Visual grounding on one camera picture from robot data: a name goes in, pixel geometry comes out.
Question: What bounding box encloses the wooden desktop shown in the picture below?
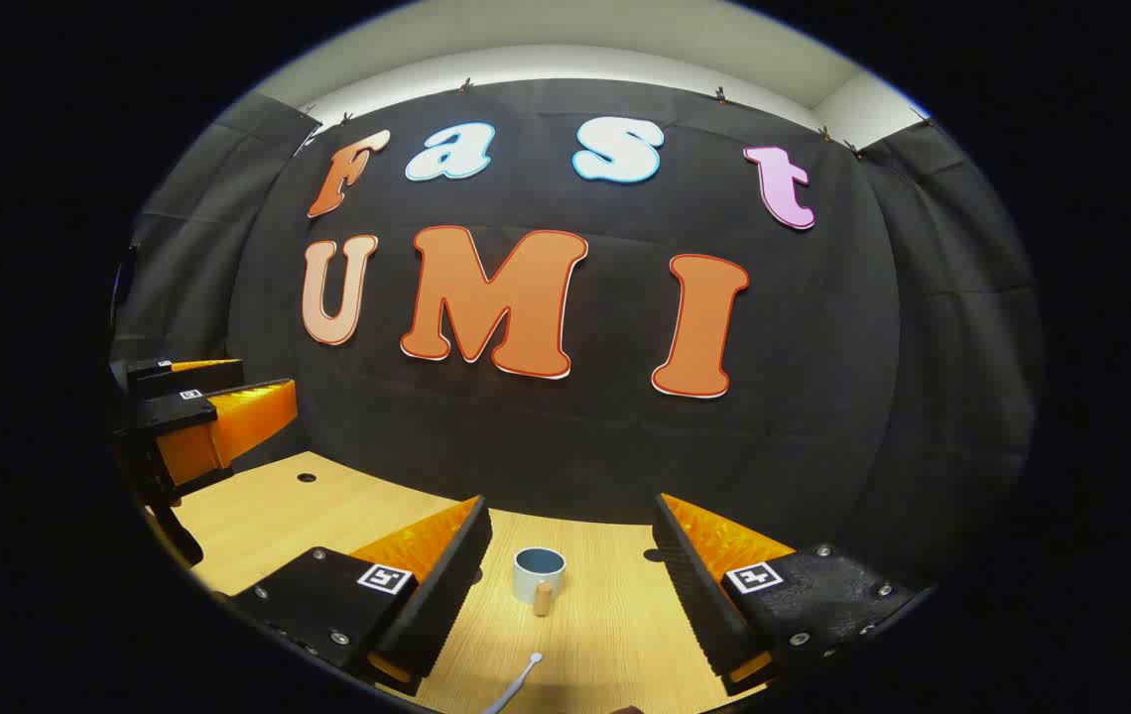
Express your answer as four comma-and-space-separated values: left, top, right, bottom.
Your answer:
144, 451, 795, 714

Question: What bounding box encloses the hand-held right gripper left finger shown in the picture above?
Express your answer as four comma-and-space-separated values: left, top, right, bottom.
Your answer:
226, 495, 493, 697

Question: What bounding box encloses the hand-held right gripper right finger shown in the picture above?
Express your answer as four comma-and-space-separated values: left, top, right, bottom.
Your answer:
651, 492, 936, 698

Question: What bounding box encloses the pale blue cup wooden handle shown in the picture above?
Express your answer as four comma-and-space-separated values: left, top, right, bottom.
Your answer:
512, 546, 567, 618

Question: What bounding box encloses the white toothbrush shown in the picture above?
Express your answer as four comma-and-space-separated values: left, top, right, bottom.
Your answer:
482, 652, 544, 714

